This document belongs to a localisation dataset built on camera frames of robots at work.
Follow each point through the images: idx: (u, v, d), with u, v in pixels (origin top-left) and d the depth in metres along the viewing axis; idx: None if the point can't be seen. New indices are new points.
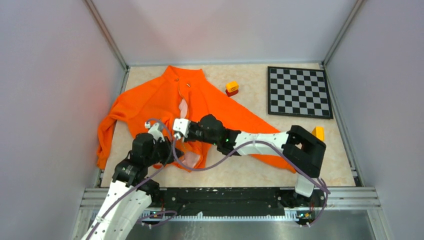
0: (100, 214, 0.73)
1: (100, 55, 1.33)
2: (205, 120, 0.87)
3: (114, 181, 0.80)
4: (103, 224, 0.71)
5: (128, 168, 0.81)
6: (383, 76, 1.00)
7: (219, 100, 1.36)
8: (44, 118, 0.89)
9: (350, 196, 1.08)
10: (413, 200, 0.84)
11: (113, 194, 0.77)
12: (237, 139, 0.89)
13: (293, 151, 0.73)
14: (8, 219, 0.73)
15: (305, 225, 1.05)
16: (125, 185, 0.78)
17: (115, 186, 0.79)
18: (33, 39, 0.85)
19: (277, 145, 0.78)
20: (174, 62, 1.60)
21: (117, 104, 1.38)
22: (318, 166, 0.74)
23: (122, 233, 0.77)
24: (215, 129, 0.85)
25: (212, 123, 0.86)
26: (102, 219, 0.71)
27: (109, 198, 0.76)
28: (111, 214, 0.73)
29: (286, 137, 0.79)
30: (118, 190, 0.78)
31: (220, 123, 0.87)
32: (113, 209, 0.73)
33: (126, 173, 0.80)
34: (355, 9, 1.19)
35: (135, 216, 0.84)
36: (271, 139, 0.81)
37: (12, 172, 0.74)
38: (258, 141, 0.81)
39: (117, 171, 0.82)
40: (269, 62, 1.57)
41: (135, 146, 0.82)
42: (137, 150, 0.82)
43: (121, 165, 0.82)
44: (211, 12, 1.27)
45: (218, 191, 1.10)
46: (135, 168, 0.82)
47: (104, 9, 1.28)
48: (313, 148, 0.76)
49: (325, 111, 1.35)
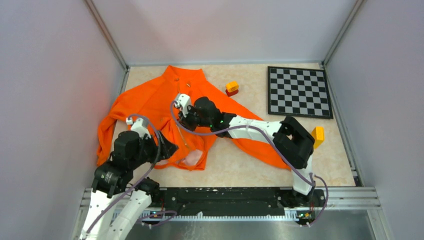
0: (85, 228, 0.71)
1: (100, 55, 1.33)
2: (201, 101, 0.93)
3: (94, 191, 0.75)
4: (89, 239, 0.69)
5: (108, 174, 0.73)
6: (383, 76, 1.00)
7: (221, 103, 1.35)
8: (44, 118, 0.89)
9: (351, 196, 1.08)
10: (413, 199, 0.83)
11: (96, 206, 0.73)
12: (230, 122, 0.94)
13: (282, 140, 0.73)
14: (8, 220, 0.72)
15: (305, 225, 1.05)
16: (106, 196, 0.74)
17: (97, 197, 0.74)
18: (33, 39, 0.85)
19: (269, 132, 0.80)
20: (174, 62, 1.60)
21: (116, 104, 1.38)
22: (304, 158, 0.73)
23: (123, 233, 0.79)
24: (207, 109, 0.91)
25: (205, 104, 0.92)
26: (87, 234, 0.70)
27: (92, 210, 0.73)
28: (96, 228, 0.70)
29: (278, 127, 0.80)
30: (101, 202, 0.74)
31: (213, 104, 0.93)
32: (97, 223, 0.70)
33: (106, 181, 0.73)
34: (355, 9, 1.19)
35: (133, 216, 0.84)
36: (264, 127, 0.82)
37: (12, 172, 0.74)
38: (252, 127, 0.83)
39: (96, 178, 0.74)
40: (269, 62, 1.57)
41: (116, 147, 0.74)
42: (119, 152, 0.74)
43: (101, 169, 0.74)
44: (211, 12, 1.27)
45: (218, 191, 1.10)
46: (115, 173, 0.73)
47: (104, 9, 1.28)
48: (302, 140, 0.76)
49: (325, 111, 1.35)
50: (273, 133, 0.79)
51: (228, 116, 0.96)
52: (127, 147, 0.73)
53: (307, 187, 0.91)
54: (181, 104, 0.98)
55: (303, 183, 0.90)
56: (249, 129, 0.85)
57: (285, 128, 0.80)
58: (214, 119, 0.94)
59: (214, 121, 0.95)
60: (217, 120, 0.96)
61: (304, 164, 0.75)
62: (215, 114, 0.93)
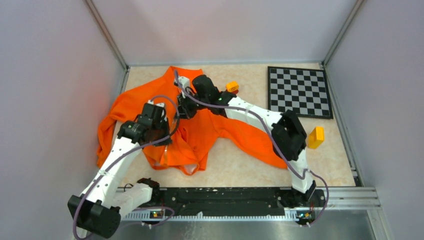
0: (103, 169, 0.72)
1: (100, 55, 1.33)
2: (198, 78, 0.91)
3: (119, 138, 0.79)
4: (106, 177, 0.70)
5: (134, 126, 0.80)
6: (383, 77, 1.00)
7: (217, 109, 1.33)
8: (44, 119, 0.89)
9: (350, 196, 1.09)
10: (414, 201, 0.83)
11: (117, 150, 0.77)
12: (229, 102, 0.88)
13: (280, 131, 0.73)
14: (8, 220, 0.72)
15: (305, 224, 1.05)
16: (130, 141, 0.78)
17: (121, 142, 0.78)
18: (32, 39, 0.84)
19: (268, 121, 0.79)
20: (174, 62, 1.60)
21: (117, 104, 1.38)
22: (294, 151, 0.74)
23: (126, 205, 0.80)
24: (203, 85, 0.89)
25: (202, 80, 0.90)
26: (105, 173, 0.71)
27: (114, 153, 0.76)
28: (115, 169, 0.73)
29: (278, 118, 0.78)
30: (123, 146, 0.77)
31: (210, 81, 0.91)
32: (117, 164, 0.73)
33: (132, 131, 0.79)
34: (355, 9, 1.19)
35: (136, 197, 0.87)
36: (264, 115, 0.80)
37: (11, 172, 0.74)
38: (251, 112, 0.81)
39: (123, 128, 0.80)
40: (269, 62, 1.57)
41: (145, 108, 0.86)
42: (147, 113, 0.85)
43: (128, 123, 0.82)
44: (211, 11, 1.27)
45: (218, 191, 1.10)
46: (140, 127, 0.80)
47: (104, 9, 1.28)
48: (296, 134, 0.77)
49: (325, 111, 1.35)
50: (273, 122, 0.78)
51: (227, 94, 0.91)
52: (156, 109, 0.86)
53: (304, 184, 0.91)
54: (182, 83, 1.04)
55: (300, 181, 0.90)
56: (249, 114, 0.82)
57: (283, 120, 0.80)
58: (211, 96, 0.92)
59: (211, 98, 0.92)
60: (214, 98, 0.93)
61: (294, 158, 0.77)
62: (212, 92, 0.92)
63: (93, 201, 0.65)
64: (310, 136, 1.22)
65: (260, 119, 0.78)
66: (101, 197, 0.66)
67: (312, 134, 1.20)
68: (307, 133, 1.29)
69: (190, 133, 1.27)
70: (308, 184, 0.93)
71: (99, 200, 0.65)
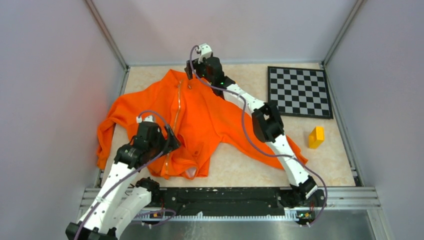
0: (101, 195, 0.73)
1: (100, 55, 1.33)
2: (212, 59, 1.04)
3: (116, 162, 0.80)
4: (103, 204, 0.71)
5: (130, 151, 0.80)
6: (383, 77, 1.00)
7: (215, 112, 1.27)
8: (43, 118, 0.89)
9: (351, 196, 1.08)
10: (414, 202, 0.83)
11: (114, 176, 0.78)
12: (228, 87, 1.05)
13: (258, 116, 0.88)
14: (8, 220, 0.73)
15: (305, 224, 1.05)
16: (126, 167, 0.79)
17: (117, 168, 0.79)
18: (31, 38, 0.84)
19: (251, 107, 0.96)
20: (174, 62, 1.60)
21: (117, 106, 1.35)
22: (268, 136, 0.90)
23: (123, 221, 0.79)
24: (214, 68, 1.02)
25: (216, 64, 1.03)
26: (102, 199, 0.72)
27: (110, 179, 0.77)
28: (112, 194, 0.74)
29: (260, 106, 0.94)
30: (120, 172, 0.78)
31: (220, 66, 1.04)
32: (114, 189, 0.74)
33: (128, 155, 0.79)
34: (355, 9, 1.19)
35: (134, 208, 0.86)
36: (250, 102, 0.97)
37: (11, 172, 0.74)
38: (241, 97, 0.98)
39: (120, 153, 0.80)
40: (270, 62, 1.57)
41: (139, 130, 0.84)
42: (141, 135, 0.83)
43: (124, 147, 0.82)
44: (211, 11, 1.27)
45: (218, 191, 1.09)
46: (137, 151, 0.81)
47: (103, 8, 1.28)
48: (273, 122, 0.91)
49: (325, 111, 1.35)
50: (254, 108, 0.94)
51: (229, 80, 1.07)
52: (150, 129, 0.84)
53: (294, 175, 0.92)
54: (202, 52, 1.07)
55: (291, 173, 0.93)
56: (239, 98, 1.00)
57: (266, 109, 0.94)
58: (217, 78, 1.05)
59: (216, 81, 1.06)
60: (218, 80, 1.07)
61: (271, 140, 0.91)
62: (219, 75, 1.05)
63: (90, 228, 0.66)
64: (310, 136, 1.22)
65: (245, 104, 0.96)
66: (98, 224, 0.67)
67: (312, 134, 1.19)
68: (307, 133, 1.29)
69: (189, 138, 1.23)
70: (302, 177, 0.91)
71: (96, 227, 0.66)
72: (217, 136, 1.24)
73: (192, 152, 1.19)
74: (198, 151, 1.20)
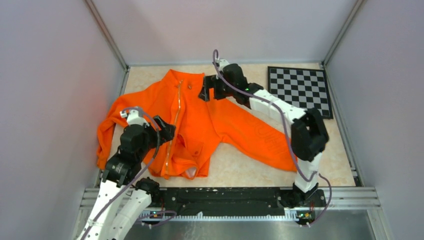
0: (92, 217, 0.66)
1: (100, 55, 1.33)
2: (230, 65, 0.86)
3: (104, 181, 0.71)
4: (95, 227, 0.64)
5: (118, 166, 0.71)
6: (383, 77, 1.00)
7: (215, 112, 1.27)
8: (43, 118, 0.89)
9: (350, 196, 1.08)
10: (414, 202, 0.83)
11: (104, 195, 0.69)
12: (256, 92, 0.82)
13: (299, 127, 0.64)
14: (9, 219, 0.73)
15: (305, 225, 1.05)
16: (115, 186, 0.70)
17: (107, 186, 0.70)
18: (31, 38, 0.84)
19: (289, 116, 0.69)
20: (174, 62, 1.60)
21: (117, 105, 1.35)
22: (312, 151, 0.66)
23: (122, 231, 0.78)
24: (233, 72, 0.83)
25: (233, 67, 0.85)
26: (94, 222, 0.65)
27: (101, 199, 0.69)
28: (104, 216, 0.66)
29: (301, 115, 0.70)
30: (109, 191, 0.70)
31: (241, 70, 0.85)
32: (104, 211, 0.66)
33: (116, 172, 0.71)
34: (355, 9, 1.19)
35: (133, 216, 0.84)
36: (287, 110, 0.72)
37: (11, 172, 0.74)
38: (274, 104, 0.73)
39: (107, 169, 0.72)
40: (270, 62, 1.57)
41: (122, 141, 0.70)
42: (126, 146, 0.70)
43: (111, 162, 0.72)
44: (211, 11, 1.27)
45: (218, 191, 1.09)
46: (125, 165, 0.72)
47: (103, 8, 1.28)
48: (317, 135, 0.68)
49: (325, 111, 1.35)
50: (293, 117, 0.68)
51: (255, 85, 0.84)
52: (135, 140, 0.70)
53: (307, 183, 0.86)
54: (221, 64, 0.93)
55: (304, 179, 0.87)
56: (272, 107, 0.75)
57: (306, 118, 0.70)
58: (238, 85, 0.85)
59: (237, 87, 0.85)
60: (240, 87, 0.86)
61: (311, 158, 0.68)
62: (240, 81, 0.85)
63: None
64: None
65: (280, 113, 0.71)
66: None
67: None
68: None
69: (189, 138, 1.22)
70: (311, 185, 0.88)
71: None
72: (216, 136, 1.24)
73: (192, 152, 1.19)
74: (198, 151, 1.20)
